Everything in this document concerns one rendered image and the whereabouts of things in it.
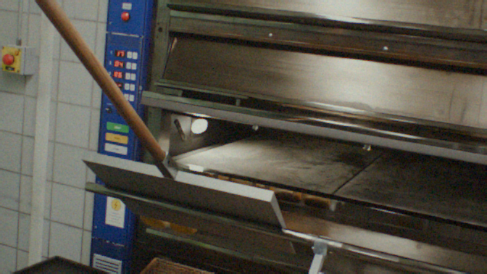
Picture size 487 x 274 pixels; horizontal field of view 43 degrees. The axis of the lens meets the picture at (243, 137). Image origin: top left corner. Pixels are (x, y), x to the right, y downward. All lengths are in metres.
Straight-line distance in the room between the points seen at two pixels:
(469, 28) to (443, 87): 0.18
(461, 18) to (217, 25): 0.75
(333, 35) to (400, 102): 0.28
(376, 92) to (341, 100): 0.10
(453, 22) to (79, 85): 1.29
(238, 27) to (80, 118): 0.70
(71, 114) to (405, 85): 1.19
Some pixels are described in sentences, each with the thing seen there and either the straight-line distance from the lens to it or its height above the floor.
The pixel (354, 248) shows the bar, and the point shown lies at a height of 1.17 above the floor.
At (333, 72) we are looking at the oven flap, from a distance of 1.89.
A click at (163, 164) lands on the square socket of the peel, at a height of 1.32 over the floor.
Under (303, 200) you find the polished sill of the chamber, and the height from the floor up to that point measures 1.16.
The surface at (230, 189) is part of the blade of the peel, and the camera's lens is 1.50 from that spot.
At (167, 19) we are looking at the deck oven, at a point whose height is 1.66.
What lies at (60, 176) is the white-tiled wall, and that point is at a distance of 2.40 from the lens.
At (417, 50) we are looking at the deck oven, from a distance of 1.83.
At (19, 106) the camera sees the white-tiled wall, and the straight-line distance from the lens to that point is 2.48.
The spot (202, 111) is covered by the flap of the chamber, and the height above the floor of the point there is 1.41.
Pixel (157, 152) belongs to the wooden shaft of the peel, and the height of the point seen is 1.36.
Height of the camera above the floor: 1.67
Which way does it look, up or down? 10 degrees down
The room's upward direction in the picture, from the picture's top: 7 degrees clockwise
